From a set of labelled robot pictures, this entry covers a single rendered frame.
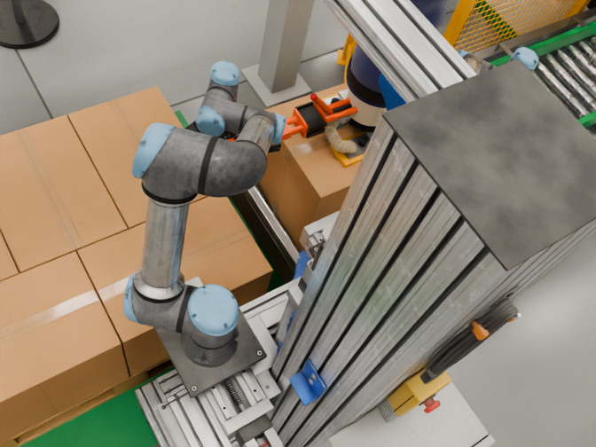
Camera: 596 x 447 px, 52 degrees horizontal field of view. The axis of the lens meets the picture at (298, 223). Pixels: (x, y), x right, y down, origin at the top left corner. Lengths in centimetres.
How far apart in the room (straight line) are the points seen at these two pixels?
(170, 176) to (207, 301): 37
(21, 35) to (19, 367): 210
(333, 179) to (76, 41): 211
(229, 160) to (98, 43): 264
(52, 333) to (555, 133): 176
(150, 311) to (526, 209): 93
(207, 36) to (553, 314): 244
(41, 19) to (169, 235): 269
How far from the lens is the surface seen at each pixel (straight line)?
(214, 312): 143
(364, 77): 196
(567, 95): 340
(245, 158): 119
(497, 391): 302
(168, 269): 138
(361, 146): 213
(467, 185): 76
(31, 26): 384
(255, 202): 236
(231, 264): 229
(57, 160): 257
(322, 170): 207
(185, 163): 117
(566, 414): 316
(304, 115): 201
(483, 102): 86
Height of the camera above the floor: 259
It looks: 58 degrees down
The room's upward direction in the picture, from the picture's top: 18 degrees clockwise
